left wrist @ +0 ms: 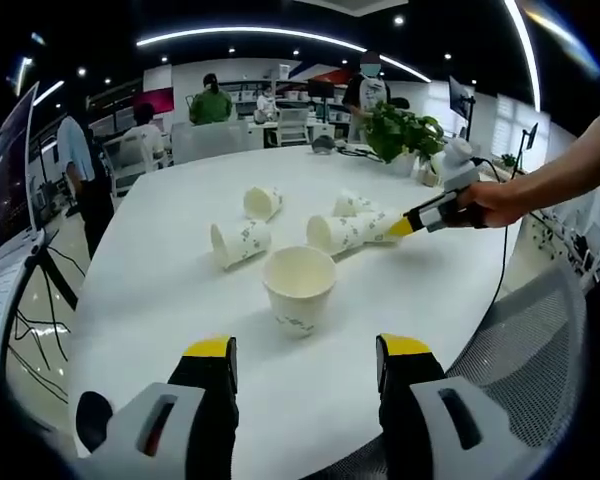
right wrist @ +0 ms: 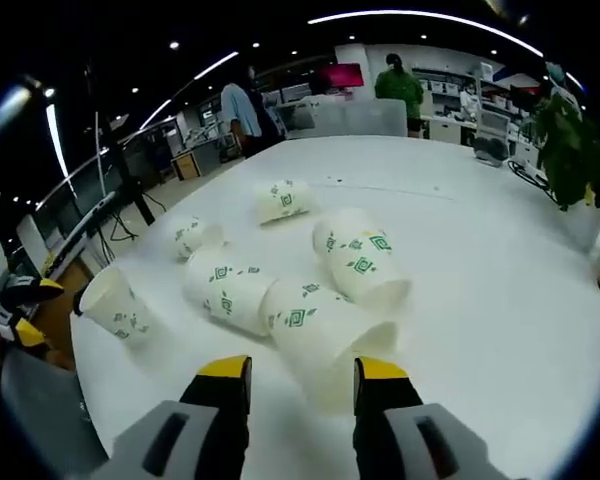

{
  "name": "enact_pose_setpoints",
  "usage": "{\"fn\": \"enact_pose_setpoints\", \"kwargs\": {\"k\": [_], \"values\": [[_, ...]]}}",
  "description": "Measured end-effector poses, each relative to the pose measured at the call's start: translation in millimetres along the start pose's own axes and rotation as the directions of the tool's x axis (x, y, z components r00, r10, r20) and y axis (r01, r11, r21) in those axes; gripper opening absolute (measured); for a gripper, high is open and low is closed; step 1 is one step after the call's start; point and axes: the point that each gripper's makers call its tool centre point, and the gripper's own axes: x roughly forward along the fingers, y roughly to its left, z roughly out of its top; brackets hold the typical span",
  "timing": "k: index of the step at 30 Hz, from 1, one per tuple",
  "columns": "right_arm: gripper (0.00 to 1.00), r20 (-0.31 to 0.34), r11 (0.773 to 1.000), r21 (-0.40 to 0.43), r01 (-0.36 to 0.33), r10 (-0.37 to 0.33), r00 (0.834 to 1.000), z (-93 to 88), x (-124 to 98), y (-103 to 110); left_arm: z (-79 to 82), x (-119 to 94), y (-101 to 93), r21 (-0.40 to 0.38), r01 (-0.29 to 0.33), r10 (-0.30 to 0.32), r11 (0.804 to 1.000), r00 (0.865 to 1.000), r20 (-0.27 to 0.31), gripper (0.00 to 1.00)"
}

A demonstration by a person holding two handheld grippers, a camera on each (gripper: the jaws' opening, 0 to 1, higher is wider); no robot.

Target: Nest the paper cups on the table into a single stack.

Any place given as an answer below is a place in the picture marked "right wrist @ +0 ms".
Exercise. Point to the white storage shelving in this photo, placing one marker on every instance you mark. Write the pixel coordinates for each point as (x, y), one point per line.
(500, 95)

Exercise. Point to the frosted desk partition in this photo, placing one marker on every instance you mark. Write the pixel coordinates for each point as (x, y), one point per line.
(350, 117)

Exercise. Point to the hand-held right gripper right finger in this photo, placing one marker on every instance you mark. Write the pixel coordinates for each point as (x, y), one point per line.
(405, 440)

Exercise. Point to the large grey panel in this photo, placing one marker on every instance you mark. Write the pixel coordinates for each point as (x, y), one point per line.
(87, 215)

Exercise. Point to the curved ceiling light strip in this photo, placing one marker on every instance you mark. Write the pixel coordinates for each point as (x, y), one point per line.
(215, 62)
(420, 15)

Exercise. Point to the grey mesh office chair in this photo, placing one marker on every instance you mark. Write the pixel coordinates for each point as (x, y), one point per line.
(45, 410)

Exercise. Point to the wooden storage box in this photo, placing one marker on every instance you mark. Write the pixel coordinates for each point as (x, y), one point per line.
(186, 167)

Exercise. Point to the red screen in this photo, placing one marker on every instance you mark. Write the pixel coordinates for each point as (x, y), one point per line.
(341, 76)

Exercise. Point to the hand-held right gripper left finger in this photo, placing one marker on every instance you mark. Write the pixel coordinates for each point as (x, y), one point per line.
(145, 445)

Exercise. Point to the group of white paper cups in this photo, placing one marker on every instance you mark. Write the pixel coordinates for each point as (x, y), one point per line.
(230, 295)

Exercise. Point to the grey rounded object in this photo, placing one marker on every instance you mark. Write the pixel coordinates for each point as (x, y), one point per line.
(490, 150)

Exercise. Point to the black tripod stand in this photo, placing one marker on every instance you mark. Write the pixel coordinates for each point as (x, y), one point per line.
(130, 185)

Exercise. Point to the white table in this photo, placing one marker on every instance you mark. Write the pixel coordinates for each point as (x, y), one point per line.
(455, 250)

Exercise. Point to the green potted plant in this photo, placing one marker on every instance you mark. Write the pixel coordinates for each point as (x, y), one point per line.
(565, 150)

